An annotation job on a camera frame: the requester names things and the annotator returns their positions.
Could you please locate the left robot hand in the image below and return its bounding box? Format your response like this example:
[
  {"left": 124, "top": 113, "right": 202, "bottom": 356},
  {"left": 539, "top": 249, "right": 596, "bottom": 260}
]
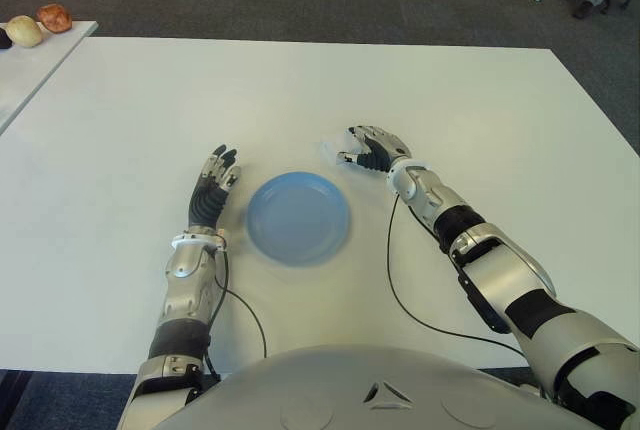
[{"left": 187, "top": 144, "right": 243, "bottom": 232}]

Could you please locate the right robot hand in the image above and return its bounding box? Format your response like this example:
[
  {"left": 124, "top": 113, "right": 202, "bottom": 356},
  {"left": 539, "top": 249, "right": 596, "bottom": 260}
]
[{"left": 337, "top": 124, "right": 414, "bottom": 174}]

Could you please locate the white charger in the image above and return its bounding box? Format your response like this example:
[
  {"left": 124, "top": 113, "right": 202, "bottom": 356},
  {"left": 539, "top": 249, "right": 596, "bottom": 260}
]
[{"left": 318, "top": 137, "right": 352, "bottom": 167}]

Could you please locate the blue plate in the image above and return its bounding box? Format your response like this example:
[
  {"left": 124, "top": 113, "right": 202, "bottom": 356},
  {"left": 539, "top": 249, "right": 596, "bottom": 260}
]
[{"left": 244, "top": 170, "right": 353, "bottom": 268}]

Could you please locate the white side table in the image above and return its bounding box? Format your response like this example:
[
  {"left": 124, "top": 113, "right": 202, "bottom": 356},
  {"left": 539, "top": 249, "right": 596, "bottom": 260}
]
[{"left": 0, "top": 20, "right": 99, "bottom": 135}]

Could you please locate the reddish brown bread roll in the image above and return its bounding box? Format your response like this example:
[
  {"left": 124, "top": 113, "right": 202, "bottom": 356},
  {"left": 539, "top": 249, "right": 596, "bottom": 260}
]
[{"left": 35, "top": 3, "right": 73, "bottom": 33}]

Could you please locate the grey robot torso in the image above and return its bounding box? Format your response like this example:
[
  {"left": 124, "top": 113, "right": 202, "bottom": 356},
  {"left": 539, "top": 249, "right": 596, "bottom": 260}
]
[{"left": 149, "top": 343, "right": 604, "bottom": 430}]

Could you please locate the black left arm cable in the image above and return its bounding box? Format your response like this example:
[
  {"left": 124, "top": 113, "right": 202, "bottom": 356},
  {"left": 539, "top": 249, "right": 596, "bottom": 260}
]
[{"left": 213, "top": 247, "right": 268, "bottom": 360}]

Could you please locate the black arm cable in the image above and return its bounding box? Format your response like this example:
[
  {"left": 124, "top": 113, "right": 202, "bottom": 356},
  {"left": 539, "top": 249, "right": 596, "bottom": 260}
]
[
  {"left": 386, "top": 188, "right": 527, "bottom": 357},
  {"left": 213, "top": 247, "right": 268, "bottom": 360}
]

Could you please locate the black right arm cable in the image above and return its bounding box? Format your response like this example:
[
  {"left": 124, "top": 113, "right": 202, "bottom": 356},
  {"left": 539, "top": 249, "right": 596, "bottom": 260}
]
[{"left": 386, "top": 188, "right": 527, "bottom": 357}]

